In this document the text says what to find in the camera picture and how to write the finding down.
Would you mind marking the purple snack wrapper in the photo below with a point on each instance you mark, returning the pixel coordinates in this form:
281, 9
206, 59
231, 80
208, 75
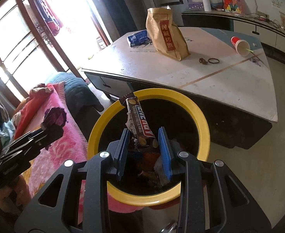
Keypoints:
54, 116

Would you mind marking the wooden window frame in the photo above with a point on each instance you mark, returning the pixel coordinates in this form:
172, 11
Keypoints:
39, 38

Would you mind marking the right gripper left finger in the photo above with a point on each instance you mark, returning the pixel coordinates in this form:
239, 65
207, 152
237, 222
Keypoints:
121, 152

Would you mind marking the dark blue cushion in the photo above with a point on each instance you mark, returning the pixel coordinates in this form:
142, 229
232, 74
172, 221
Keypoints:
77, 92

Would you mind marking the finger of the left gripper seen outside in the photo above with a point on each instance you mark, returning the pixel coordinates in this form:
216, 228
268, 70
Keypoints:
40, 138

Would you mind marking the low tv cabinet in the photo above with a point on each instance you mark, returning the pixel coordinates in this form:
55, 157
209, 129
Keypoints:
269, 33

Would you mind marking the blue tissue pack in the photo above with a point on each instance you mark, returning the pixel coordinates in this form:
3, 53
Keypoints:
139, 38

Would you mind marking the brown paper bag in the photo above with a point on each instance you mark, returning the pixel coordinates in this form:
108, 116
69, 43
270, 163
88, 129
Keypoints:
165, 35

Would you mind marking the red quilt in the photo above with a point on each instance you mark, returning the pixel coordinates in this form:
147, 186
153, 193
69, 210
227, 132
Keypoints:
28, 108

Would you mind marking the colourful picture box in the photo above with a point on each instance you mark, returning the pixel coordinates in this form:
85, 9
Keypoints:
234, 6

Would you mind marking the white coffee table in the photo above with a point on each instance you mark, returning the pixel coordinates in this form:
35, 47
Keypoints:
235, 93

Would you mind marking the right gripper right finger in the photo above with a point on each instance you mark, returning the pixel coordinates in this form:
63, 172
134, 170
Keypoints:
167, 153

